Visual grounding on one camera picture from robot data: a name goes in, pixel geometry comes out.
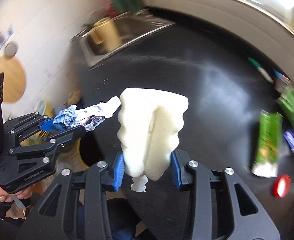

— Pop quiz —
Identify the blue white wrapper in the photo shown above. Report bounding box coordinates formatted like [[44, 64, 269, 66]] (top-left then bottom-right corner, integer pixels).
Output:
[[52, 96, 121, 132]]

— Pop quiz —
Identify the white foam sponge piece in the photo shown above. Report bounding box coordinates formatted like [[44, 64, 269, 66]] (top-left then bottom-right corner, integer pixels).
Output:
[[117, 88, 189, 192]]

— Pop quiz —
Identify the yellow trash bin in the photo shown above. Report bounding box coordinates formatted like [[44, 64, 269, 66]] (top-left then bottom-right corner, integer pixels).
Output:
[[19, 100, 105, 196]]

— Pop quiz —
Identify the person's left hand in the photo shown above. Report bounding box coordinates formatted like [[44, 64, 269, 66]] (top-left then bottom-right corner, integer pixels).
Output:
[[0, 187, 32, 203]]

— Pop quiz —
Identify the round wooden board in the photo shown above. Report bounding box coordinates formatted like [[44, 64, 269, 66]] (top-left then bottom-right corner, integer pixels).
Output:
[[0, 56, 26, 103]]

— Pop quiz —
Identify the red bottle cap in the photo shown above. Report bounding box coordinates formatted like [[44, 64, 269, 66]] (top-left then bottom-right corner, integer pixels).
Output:
[[273, 174, 291, 198]]

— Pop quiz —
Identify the green snack packet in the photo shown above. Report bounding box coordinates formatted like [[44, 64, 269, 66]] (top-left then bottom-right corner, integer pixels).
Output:
[[251, 110, 283, 178]]

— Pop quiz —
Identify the stainless steel sink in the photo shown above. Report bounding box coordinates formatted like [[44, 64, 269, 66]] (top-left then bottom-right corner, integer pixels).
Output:
[[72, 9, 174, 69]]

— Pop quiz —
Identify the blue red wrapper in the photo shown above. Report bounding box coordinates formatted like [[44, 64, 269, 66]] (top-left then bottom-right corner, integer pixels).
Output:
[[274, 70, 293, 93]]

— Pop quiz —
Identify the green white marker pen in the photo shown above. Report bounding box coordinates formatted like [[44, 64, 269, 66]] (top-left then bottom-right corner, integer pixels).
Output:
[[248, 57, 274, 83]]

